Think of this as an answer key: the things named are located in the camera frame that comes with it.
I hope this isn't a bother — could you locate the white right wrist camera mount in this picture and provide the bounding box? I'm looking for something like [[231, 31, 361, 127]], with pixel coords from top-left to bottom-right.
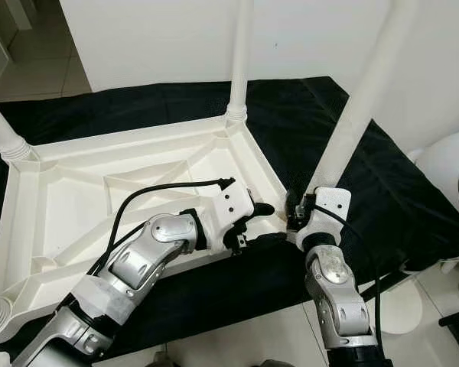
[[294, 185, 353, 250]]

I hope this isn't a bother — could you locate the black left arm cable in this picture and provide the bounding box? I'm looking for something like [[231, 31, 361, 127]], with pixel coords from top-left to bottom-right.
[[102, 177, 237, 270]]

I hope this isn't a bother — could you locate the white electric fan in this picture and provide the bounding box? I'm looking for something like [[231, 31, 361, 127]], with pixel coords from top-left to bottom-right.
[[412, 128, 459, 224]]

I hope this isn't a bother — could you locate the white plastic table top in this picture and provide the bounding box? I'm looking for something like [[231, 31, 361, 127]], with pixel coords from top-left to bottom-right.
[[0, 113, 308, 346]]

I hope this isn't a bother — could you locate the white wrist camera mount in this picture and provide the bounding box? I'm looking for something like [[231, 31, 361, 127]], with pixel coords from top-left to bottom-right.
[[294, 185, 353, 250], [212, 181, 256, 248]]

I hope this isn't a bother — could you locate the black table cloth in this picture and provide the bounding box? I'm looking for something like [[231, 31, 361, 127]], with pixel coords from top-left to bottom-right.
[[0, 75, 459, 360]]

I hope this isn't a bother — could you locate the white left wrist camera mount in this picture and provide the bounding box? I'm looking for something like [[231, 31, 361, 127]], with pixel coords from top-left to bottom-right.
[[212, 181, 256, 248]]

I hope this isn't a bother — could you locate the black metal frame bar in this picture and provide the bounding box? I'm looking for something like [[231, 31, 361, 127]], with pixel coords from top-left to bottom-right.
[[358, 268, 408, 300]]

